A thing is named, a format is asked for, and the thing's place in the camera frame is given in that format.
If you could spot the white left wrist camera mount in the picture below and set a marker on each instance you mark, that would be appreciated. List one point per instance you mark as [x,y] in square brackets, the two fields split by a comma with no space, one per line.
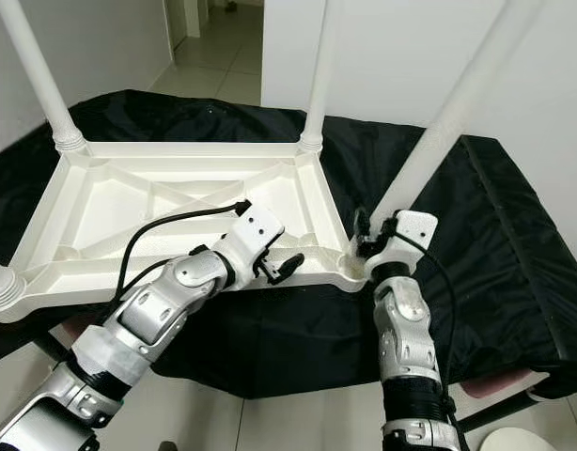
[251,230]

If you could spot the pink table corner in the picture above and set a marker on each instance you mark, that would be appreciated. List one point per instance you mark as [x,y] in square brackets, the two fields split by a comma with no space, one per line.
[505,385]

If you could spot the white round stool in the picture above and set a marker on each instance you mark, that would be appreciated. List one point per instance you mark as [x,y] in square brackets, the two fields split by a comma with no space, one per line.
[514,442]

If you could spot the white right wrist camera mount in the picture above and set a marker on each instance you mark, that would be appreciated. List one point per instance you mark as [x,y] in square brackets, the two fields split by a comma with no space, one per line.
[411,230]

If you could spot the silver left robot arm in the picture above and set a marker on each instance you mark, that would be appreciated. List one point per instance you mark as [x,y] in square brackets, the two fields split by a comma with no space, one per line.
[148,319]

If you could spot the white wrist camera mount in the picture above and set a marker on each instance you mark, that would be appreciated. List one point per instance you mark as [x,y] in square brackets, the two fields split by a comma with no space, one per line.
[251,230]
[411,230]

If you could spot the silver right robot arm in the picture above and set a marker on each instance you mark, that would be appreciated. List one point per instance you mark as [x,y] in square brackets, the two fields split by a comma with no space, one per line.
[406,338]

